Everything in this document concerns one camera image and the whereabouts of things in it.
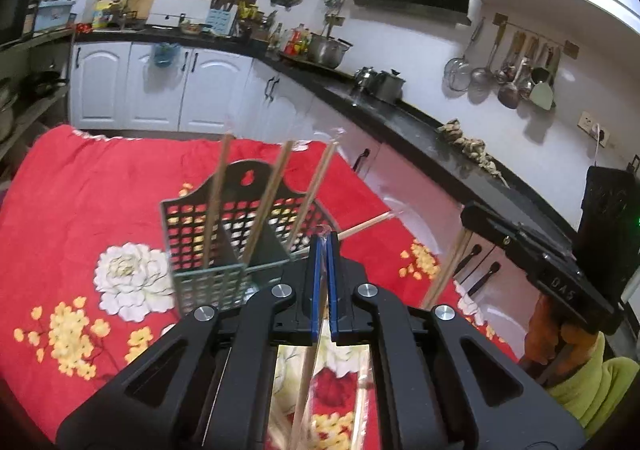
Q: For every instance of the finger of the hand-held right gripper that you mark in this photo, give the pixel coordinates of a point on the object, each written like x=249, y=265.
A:
x=490, y=227

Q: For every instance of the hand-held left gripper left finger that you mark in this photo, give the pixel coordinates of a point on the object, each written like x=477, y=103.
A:
x=315, y=300

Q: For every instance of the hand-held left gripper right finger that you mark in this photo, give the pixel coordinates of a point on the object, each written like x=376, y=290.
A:
x=334, y=300

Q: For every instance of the wooden chopstick pair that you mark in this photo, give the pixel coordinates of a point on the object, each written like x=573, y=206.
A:
x=370, y=224
x=272, y=190
x=305, y=390
x=315, y=185
x=450, y=265
x=217, y=195

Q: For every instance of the dark green plastic utensil holder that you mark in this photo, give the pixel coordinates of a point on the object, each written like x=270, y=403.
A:
x=200, y=280

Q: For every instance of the person's right forearm green sleeve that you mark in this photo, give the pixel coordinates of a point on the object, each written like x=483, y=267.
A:
x=600, y=390

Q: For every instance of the person's right hand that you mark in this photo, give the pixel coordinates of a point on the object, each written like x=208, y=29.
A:
x=542, y=340

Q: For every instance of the pile of ginger roots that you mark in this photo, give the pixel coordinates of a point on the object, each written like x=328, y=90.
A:
x=467, y=142

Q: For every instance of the pink base cabinet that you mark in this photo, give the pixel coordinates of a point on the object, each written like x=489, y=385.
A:
x=400, y=169

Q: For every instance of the black kitchen countertop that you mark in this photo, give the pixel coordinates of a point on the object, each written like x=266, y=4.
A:
x=410, y=124

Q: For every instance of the metal ladle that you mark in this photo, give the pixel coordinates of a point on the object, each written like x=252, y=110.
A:
x=507, y=94

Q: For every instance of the pale green spatula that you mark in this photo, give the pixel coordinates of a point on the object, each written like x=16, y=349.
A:
x=542, y=94

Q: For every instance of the metal mesh strainer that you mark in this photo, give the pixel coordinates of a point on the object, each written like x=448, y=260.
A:
x=457, y=74

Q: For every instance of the small steel kettle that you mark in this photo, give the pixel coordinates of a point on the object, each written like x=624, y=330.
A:
x=365, y=78

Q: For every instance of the large steel pot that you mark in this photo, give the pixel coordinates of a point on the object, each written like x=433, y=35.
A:
x=327, y=52

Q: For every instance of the red floral blanket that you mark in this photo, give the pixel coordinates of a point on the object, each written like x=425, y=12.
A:
x=100, y=190

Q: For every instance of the cooking oil bottles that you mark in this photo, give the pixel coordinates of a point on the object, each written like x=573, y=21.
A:
x=296, y=42

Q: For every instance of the white base cabinet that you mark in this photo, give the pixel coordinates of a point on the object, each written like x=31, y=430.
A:
x=150, y=89

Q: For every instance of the blue plastic bag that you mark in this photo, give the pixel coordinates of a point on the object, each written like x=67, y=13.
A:
x=164, y=54

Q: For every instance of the blue knife block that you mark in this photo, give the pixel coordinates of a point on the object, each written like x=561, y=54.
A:
x=220, y=22

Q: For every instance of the bowl of food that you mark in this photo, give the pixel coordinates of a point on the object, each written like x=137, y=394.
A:
x=192, y=27

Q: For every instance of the white countertop appliance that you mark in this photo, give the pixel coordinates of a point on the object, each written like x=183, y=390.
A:
x=175, y=7

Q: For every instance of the metal kitchen rack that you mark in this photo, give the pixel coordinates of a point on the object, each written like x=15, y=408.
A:
x=35, y=112

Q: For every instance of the black wok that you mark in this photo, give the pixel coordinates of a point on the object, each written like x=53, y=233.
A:
x=42, y=82

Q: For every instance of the metal sink faucet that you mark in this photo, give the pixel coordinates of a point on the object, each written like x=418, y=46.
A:
x=125, y=4

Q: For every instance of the yellow plastic container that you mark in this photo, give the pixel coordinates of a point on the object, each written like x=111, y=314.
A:
x=102, y=15

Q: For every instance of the blue plastic dish box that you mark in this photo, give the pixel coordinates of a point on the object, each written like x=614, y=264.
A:
x=55, y=14

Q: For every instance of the white wall socket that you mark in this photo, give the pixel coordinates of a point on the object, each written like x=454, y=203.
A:
x=590, y=122

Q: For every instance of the wooden utensil hanging rail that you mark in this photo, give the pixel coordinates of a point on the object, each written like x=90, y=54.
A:
x=500, y=19

